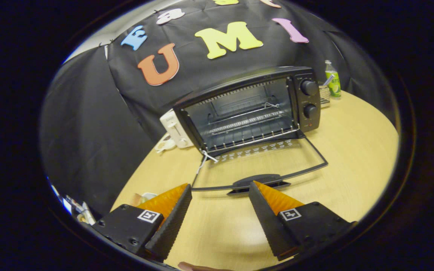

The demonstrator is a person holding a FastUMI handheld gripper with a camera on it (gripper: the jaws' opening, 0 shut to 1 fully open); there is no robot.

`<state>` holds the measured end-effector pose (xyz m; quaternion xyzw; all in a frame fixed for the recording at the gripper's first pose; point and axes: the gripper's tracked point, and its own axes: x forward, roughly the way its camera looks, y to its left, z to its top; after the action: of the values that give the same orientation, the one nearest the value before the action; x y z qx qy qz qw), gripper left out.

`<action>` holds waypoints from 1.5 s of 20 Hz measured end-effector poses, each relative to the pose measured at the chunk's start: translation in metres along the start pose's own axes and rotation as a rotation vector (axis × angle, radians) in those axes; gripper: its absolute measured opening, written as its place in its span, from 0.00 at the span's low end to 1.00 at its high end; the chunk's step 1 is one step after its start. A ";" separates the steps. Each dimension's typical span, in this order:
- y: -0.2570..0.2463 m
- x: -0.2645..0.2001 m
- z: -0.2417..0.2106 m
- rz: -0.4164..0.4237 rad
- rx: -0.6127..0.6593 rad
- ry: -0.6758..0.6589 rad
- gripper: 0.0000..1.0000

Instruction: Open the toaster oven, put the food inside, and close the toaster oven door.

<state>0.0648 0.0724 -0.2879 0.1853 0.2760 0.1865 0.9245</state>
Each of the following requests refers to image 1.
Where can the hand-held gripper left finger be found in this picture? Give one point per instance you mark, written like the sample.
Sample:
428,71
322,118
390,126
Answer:
170,226

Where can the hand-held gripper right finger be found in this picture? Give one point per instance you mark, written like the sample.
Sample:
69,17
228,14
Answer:
268,226

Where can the black toaster oven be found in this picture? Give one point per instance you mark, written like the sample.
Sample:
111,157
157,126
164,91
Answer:
307,101

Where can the white pop-up toaster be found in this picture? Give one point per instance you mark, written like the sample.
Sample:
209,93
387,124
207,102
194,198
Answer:
177,130

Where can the small white dish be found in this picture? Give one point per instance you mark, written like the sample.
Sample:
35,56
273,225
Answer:
164,145

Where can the colourful clutter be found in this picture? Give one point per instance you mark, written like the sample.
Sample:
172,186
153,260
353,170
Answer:
75,207

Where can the green label plastic bottle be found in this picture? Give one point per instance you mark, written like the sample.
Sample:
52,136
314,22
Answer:
333,84

